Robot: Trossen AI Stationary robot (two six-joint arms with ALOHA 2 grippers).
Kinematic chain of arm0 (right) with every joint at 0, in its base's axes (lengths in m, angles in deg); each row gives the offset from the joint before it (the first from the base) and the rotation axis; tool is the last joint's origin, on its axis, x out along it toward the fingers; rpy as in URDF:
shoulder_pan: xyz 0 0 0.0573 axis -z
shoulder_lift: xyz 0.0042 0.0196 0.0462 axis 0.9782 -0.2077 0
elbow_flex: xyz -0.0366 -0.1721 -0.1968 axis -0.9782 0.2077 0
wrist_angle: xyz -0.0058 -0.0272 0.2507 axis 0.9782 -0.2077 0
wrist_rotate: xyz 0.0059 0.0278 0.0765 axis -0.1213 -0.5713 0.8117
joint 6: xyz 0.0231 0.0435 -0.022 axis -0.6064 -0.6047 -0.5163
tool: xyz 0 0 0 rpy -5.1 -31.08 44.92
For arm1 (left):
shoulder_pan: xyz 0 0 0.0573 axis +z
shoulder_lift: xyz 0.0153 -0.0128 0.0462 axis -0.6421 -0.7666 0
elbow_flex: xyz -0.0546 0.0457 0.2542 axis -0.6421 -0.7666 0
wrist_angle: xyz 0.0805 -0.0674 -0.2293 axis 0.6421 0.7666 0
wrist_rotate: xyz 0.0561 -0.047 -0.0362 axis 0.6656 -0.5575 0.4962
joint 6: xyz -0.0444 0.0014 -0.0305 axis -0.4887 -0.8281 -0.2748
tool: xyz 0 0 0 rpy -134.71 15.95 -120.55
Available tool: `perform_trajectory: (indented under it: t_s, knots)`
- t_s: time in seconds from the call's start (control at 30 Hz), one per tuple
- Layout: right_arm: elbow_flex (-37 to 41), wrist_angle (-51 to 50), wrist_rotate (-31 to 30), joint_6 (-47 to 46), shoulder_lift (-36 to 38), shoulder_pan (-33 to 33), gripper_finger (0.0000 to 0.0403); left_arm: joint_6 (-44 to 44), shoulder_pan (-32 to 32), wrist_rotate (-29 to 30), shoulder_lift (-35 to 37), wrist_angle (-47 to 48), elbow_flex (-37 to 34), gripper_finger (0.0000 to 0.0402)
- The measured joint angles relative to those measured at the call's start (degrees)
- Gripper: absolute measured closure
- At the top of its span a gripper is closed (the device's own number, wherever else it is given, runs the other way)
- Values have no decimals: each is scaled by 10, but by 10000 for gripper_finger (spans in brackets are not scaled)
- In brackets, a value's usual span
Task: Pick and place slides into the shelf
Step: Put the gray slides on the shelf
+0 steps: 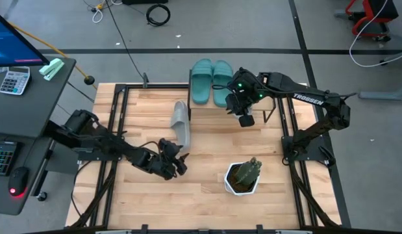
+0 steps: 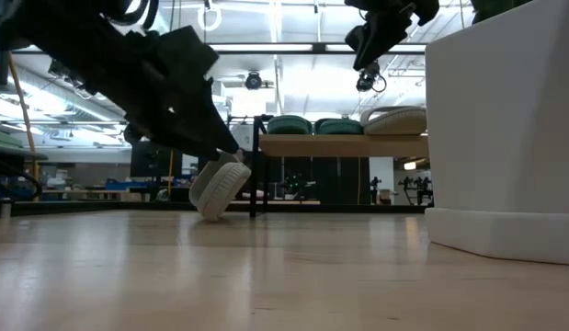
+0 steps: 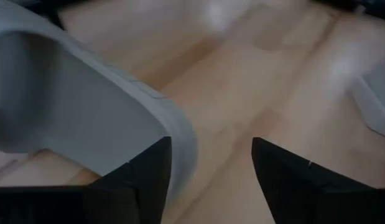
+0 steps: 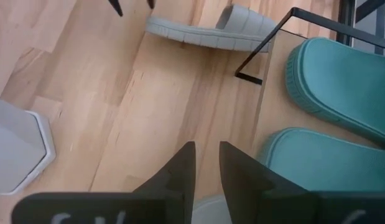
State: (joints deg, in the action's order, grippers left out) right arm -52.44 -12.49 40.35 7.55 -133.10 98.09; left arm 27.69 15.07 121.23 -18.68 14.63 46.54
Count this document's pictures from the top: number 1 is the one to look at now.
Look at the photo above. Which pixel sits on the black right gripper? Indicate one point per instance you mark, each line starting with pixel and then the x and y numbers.
pixel 241 103

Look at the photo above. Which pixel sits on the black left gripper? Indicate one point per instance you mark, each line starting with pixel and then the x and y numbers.
pixel 165 159

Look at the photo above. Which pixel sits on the grey rubber slide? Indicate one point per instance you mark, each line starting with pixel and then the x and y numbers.
pixel 181 126

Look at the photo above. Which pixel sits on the teal rubber slide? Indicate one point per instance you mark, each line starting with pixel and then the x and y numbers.
pixel 221 81
pixel 201 81

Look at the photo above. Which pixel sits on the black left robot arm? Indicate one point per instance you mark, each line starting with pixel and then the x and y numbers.
pixel 100 143

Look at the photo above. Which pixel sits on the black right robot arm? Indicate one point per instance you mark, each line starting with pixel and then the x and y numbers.
pixel 308 99

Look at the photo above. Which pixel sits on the green cactus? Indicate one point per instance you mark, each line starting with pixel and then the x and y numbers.
pixel 249 170

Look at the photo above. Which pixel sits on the dark potting soil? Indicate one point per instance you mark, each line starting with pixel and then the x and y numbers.
pixel 233 183

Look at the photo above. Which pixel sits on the white plant pot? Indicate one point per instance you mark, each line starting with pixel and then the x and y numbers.
pixel 241 192

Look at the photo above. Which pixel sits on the silver aluminium extrusion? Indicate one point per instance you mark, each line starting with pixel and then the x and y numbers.
pixel 113 232
pixel 293 232

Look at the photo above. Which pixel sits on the grey desk foot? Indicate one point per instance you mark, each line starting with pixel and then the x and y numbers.
pixel 382 95

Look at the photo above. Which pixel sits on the black desk caster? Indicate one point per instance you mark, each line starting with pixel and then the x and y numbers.
pixel 42 196

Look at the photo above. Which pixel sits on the red and black chair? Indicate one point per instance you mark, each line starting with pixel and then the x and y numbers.
pixel 366 27

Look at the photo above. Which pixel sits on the black desk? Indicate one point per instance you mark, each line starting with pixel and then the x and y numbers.
pixel 32 110

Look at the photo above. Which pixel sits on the mint green stapler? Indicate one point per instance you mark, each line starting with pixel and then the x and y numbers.
pixel 52 69

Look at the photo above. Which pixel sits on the black mouse with red light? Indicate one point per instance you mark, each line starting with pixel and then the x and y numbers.
pixel 18 180

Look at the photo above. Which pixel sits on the backlit black keyboard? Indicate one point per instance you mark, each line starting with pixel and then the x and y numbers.
pixel 4 158

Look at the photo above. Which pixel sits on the white calculator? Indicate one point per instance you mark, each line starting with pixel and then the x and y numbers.
pixel 15 80

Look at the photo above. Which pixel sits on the computer monitor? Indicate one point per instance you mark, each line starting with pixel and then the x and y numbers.
pixel 9 42

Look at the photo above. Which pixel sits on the black metal table frame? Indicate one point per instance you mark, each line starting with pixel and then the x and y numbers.
pixel 161 86

